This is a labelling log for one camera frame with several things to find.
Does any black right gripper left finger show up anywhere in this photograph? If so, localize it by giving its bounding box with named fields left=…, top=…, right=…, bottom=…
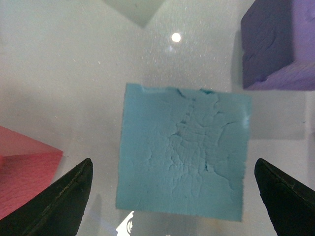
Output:
left=0, top=158, right=93, bottom=236

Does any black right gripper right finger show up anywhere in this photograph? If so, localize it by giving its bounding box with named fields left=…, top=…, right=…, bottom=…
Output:
left=254, top=158, right=315, bottom=236

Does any blue foam cube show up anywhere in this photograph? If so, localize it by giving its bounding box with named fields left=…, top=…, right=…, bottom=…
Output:
left=116, top=84, right=252, bottom=221

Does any red foam cube left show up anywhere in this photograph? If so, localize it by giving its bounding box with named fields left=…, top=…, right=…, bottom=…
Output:
left=0, top=127, right=63, bottom=218

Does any purple foam cube near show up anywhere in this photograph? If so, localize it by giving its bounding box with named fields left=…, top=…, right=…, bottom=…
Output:
left=241, top=0, right=315, bottom=91

